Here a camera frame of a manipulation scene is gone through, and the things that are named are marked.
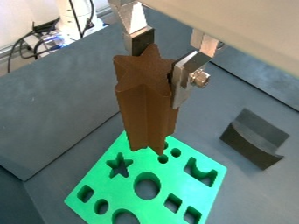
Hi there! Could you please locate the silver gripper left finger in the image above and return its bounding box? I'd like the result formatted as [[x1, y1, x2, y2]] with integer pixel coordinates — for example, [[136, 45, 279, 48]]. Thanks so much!
[[108, 0, 155, 56]]

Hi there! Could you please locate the brown star-shaped peg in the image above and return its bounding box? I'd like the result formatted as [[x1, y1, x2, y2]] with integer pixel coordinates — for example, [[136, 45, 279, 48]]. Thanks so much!
[[114, 44, 179, 155]]

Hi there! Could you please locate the green shape sorter board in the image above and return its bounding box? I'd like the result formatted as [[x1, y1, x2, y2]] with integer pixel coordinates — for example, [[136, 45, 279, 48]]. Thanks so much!
[[64, 134, 227, 224]]

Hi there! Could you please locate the black cable bundle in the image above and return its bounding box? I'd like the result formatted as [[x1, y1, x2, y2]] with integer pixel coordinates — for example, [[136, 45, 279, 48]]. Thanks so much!
[[7, 0, 96, 74]]

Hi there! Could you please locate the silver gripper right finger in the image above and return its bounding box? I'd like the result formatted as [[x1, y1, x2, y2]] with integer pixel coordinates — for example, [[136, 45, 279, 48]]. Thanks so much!
[[171, 29, 224, 109]]

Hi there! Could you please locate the dark grey curved block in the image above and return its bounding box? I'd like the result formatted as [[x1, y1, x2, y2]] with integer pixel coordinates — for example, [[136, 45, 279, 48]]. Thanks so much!
[[219, 108, 290, 170]]

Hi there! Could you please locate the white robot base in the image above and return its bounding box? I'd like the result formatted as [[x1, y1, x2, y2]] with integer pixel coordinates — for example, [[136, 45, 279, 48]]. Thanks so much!
[[56, 0, 104, 40]]

